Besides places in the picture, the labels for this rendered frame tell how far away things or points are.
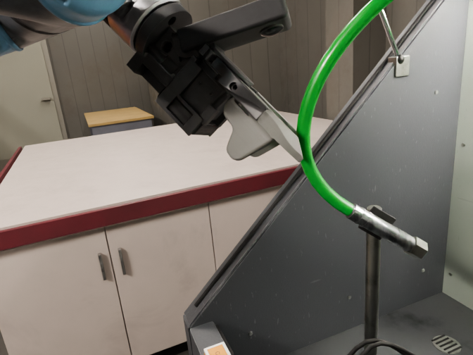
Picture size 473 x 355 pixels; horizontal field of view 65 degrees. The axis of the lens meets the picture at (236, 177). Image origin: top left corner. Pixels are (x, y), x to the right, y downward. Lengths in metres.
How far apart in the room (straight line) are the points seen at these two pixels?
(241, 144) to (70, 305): 1.41
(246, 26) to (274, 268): 0.38
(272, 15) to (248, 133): 0.12
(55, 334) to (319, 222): 1.34
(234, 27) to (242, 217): 1.37
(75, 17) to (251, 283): 0.46
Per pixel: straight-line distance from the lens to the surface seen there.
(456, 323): 0.85
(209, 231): 1.67
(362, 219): 0.41
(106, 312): 1.73
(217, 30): 0.40
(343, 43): 0.38
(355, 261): 0.72
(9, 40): 0.43
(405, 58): 0.68
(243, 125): 0.36
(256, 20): 0.39
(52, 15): 0.32
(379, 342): 0.47
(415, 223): 0.78
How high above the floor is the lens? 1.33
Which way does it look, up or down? 17 degrees down
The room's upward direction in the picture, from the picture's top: 5 degrees counter-clockwise
